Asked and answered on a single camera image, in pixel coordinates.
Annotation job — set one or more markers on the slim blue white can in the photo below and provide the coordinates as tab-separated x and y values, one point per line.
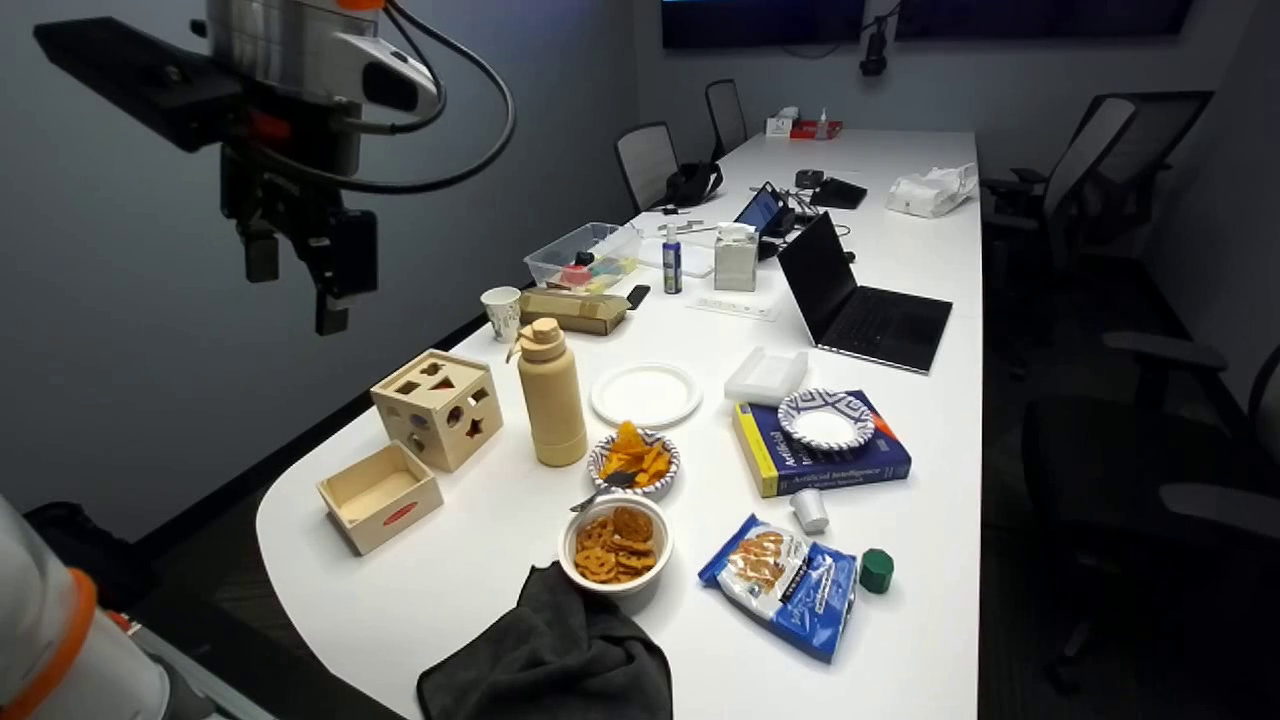
675	267

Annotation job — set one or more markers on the open wooden box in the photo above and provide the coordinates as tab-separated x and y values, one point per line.
386	514

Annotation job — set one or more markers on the hanging camera on pole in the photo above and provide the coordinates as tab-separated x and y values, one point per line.
874	47

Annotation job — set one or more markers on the blue snack bag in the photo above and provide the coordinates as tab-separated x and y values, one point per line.
786	586

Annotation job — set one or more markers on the white round plate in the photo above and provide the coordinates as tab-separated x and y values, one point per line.
644	398

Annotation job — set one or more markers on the black bag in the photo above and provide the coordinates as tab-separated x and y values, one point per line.
694	183

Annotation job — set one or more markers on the small white box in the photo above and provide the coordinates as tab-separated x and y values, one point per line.
783	126

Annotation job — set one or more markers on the flat red item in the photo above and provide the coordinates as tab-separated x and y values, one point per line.
818	130

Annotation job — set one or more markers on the black office chair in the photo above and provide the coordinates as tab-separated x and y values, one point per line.
1134	454
1104	155

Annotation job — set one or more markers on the small black remote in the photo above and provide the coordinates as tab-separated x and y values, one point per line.
638	297

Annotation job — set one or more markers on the small white cup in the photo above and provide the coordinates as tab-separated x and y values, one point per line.
811	514

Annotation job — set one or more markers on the black laptop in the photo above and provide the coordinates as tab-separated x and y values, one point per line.
880	326

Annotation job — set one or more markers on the white carton box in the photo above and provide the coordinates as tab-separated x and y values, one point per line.
739	261

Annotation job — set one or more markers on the blue and yellow book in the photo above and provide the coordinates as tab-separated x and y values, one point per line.
812	468

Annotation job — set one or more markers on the clear plastic container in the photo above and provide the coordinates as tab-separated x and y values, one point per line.
575	250

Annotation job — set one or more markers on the grey mesh office chair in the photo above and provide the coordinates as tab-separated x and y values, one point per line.
726	114
644	163

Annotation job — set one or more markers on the tan brown bottle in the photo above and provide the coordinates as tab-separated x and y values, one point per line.
555	401

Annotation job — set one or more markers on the white paper cup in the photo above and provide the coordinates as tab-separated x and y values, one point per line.
502	315

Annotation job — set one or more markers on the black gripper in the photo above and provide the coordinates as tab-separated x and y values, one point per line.
301	203

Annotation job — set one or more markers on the tablet with blue screen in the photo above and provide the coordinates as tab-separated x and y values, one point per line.
763	210

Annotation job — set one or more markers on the blue patterned white bowl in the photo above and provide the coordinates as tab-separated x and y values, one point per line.
827	421

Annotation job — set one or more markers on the crumpled white tissue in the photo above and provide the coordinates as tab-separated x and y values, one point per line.
935	190

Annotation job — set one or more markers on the small green cap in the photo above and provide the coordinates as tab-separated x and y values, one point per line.
876	571

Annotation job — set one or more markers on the black cloth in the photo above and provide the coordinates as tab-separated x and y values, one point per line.
545	661

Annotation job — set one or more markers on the wooden shape sorter cube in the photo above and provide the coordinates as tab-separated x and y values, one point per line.
443	413

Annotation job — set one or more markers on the white bowl of pretzels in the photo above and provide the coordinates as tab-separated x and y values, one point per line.
617	544

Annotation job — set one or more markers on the black gadget pile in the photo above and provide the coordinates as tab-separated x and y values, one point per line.
835	190

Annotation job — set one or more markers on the white plastic tray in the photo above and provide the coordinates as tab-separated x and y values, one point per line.
766	377

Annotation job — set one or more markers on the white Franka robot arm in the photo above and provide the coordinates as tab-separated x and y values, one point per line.
285	43

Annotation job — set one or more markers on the metal spoon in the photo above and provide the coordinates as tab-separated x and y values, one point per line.
595	496

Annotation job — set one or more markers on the small bowl of orange chips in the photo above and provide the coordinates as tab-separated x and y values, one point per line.
638	463

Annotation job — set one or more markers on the brown wooden roll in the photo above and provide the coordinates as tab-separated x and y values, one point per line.
576	308

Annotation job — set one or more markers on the wall monitor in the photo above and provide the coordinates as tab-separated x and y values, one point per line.
763	22
1042	16

